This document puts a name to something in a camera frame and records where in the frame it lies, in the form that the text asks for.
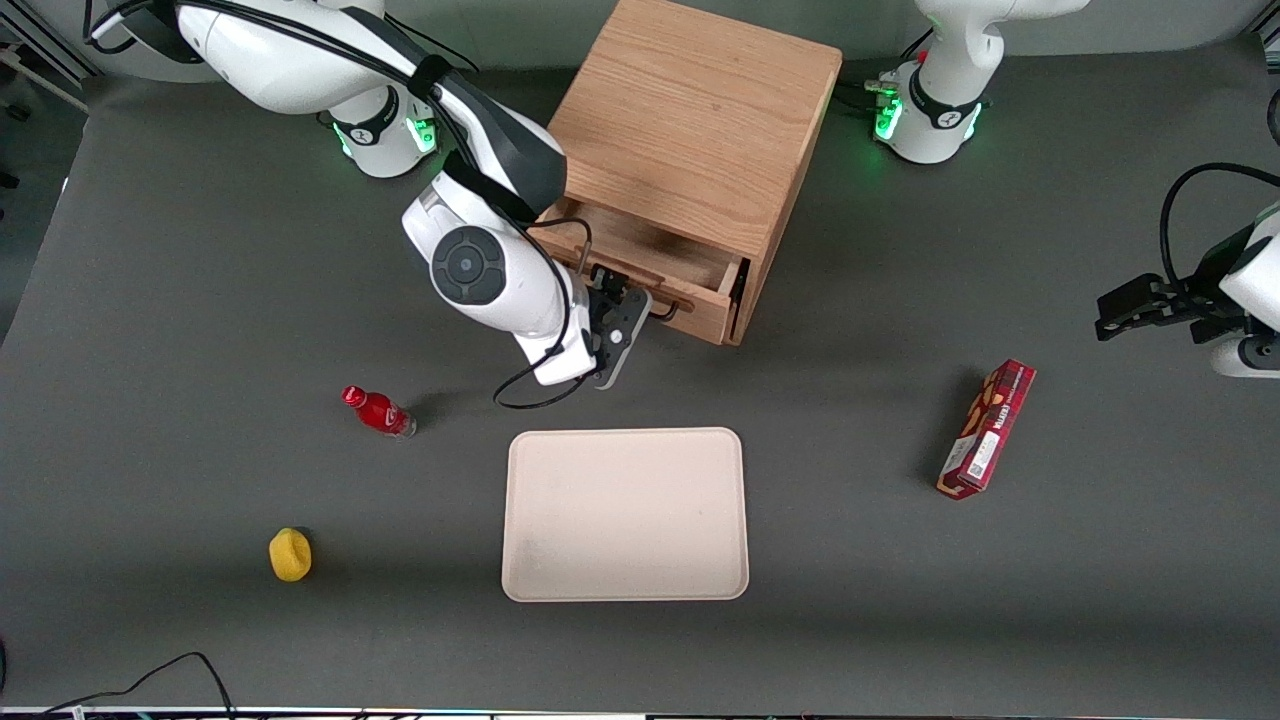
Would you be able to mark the small red soda bottle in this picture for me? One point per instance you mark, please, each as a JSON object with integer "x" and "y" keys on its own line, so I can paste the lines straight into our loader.
{"x": 378, "y": 410}

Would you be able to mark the metal frame bar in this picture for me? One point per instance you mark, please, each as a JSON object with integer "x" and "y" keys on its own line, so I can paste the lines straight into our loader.
{"x": 45, "y": 75}

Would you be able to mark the yellow lemon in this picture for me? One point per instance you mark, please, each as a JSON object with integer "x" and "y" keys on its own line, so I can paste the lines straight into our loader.
{"x": 290, "y": 555}

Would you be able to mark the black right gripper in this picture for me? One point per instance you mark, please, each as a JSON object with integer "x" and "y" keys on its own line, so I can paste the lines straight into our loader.
{"x": 603, "y": 297}

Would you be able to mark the oak wooden drawer cabinet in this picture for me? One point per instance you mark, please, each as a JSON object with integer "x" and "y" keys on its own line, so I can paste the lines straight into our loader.
{"x": 690, "y": 110}

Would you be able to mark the red snack box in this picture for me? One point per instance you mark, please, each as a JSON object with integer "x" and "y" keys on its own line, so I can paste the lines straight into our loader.
{"x": 985, "y": 430}

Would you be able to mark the beige rectangular tray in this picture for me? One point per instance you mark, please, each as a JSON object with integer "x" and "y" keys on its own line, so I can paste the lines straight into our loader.
{"x": 625, "y": 515}

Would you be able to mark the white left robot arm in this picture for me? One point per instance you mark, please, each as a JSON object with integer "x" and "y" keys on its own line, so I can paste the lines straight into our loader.
{"x": 950, "y": 60}

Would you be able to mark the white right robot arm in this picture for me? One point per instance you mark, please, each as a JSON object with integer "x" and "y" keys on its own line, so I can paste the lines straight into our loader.
{"x": 300, "y": 50}

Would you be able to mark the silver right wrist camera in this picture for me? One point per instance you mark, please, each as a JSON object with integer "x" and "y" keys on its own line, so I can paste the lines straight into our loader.
{"x": 625, "y": 335}

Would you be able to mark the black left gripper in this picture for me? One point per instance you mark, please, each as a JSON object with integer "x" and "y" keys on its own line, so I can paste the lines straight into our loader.
{"x": 1192, "y": 298}

